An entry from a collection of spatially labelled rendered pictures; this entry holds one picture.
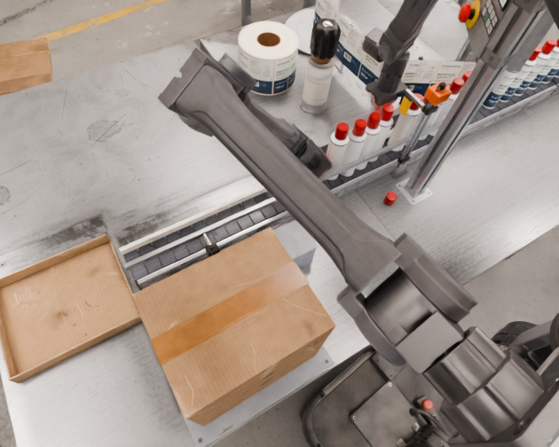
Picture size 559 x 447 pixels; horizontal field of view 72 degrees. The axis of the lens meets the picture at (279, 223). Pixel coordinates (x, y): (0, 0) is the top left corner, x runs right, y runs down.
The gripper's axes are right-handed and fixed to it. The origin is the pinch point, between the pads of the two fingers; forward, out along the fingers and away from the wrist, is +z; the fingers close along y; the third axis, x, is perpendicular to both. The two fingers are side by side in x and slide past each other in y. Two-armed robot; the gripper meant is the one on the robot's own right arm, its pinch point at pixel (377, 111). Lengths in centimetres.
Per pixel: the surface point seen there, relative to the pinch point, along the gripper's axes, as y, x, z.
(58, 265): 98, -7, 18
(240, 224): 50, 8, 14
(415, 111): -7.0, 7.3, -3.1
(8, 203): 105, -34, 18
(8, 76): 110, -211, 99
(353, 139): 15.1, 7.3, -2.5
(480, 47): -4.5, 16.6, -30.1
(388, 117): 3.3, 6.7, -4.8
